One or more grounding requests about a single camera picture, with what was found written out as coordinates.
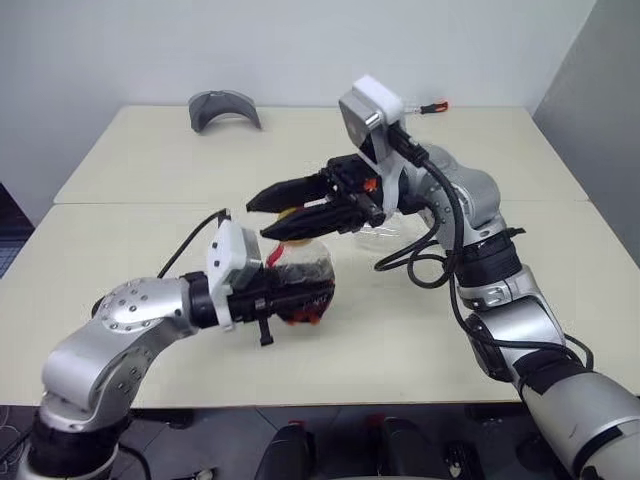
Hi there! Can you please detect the grey curved plastic shell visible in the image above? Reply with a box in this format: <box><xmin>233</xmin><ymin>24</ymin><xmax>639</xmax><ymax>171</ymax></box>
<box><xmin>187</xmin><ymin>89</ymin><xmax>265</xmax><ymax>136</ymax></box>

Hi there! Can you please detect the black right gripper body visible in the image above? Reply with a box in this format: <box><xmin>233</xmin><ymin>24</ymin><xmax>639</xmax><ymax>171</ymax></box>
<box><xmin>318</xmin><ymin>154</ymin><xmax>387</xmax><ymax>235</ymax></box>

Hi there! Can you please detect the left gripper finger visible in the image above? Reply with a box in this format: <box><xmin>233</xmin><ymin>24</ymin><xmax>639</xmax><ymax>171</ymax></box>
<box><xmin>276</xmin><ymin>271</ymin><xmax>337</xmax><ymax>297</ymax></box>
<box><xmin>278</xmin><ymin>291</ymin><xmax>336</xmax><ymax>320</ymax></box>

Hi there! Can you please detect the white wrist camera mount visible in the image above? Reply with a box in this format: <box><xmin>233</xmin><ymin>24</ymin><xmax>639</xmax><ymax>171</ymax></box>
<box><xmin>338</xmin><ymin>74</ymin><xmax>409</xmax><ymax>212</ymax></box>
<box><xmin>205</xmin><ymin>218</ymin><xmax>265</xmax><ymax>334</ymax></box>

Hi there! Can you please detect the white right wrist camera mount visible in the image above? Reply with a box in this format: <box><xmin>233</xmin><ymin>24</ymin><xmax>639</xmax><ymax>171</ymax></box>
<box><xmin>338</xmin><ymin>74</ymin><xmax>409</xmax><ymax>212</ymax></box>

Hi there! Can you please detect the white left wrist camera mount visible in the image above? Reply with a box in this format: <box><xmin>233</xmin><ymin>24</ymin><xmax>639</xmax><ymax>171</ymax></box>
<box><xmin>205</xmin><ymin>218</ymin><xmax>265</xmax><ymax>334</ymax></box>

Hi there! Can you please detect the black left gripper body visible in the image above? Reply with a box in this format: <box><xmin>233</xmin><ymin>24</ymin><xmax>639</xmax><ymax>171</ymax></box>
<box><xmin>227</xmin><ymin>267</ymin><xmax>282</xmax><ymax>348</ymax></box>

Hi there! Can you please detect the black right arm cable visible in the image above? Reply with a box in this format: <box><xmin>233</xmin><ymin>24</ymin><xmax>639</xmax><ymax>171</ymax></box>
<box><xmin>372</xmin><ymin>124</ymin><xmax>597</xmax><ymax>374</ymax></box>

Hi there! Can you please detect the dark rounded shape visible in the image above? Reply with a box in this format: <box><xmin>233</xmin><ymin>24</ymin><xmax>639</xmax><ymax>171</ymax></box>
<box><xmin>259</xmin><ymin>422</ymin><xmax>319</xmax><ymax>480</ymax></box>
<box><xmin>369</xmin><ymin>414</ymin><xmax>442</xmax><ymax>480</ymax></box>

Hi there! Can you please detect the dark drink bottle red label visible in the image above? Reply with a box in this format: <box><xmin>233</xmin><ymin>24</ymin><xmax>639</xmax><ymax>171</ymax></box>
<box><xmin>264</xmin><ymin>237</ymin><xmax>336</xmax><ymax>327</ymax></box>

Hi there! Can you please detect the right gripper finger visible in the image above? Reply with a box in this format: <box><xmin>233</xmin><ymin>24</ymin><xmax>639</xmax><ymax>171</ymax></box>
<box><xmin>259</xmin><ymin>198</ymin><xmax>365</xmax><ymax>242</ymax></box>
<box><xmin>246</xmin><ymin>172</ymin><xmax>332</xmax><ymax>215</ymax></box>

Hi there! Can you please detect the clear wine glass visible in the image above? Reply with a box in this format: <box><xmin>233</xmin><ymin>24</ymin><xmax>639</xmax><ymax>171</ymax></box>
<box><xmin>349</xmin><ymin>212</ymin><xmax>404</xmax><ymax>254</ymax></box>

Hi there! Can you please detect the red black handled screwdriver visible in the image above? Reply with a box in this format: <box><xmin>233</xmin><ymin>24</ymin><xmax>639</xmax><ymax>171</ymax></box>
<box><xmin>403</xmin><ymin>100</ymin><xmax>451</xmax><ymax>117</ymax></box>

